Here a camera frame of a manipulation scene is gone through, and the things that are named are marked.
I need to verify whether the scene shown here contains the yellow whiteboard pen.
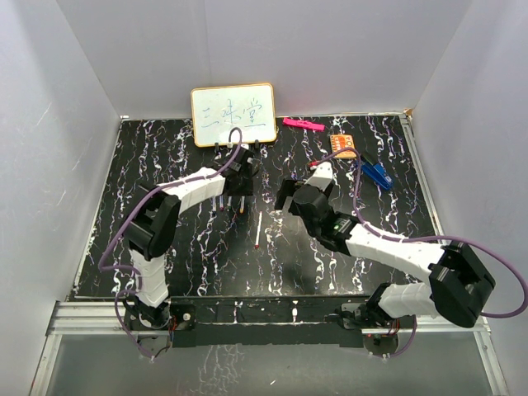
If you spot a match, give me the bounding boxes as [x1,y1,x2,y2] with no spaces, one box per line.
[239,196,245,214]

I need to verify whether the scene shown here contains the red whiteboard pen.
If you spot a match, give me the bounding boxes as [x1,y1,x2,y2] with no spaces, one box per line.
[254,211,262,249]

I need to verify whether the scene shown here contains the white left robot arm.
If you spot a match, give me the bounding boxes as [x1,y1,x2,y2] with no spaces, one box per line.
[123,144,257,329]

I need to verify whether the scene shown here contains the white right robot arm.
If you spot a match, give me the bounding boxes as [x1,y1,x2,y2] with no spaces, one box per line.
[275,179,496,328]

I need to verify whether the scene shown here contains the orange card pack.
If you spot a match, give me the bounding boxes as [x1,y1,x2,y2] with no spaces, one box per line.
[329,134,356,159]

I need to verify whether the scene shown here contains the blue stapler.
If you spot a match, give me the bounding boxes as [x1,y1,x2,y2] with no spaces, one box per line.
[360,153,394,191]

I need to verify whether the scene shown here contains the small framed whiteboard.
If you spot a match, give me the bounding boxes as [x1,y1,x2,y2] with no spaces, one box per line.
[191,82,277,148]

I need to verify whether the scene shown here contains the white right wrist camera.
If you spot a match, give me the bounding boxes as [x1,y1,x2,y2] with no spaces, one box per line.
[305,162,333,191]

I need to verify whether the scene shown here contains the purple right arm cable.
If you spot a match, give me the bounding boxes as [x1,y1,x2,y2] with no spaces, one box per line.
[309,146,528,358]

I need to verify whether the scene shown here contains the aluminium frame rail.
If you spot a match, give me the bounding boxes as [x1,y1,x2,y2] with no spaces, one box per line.
[402,115,511,396]

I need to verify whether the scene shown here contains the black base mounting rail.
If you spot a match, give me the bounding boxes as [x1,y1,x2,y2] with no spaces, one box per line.
[116,295,417,353]

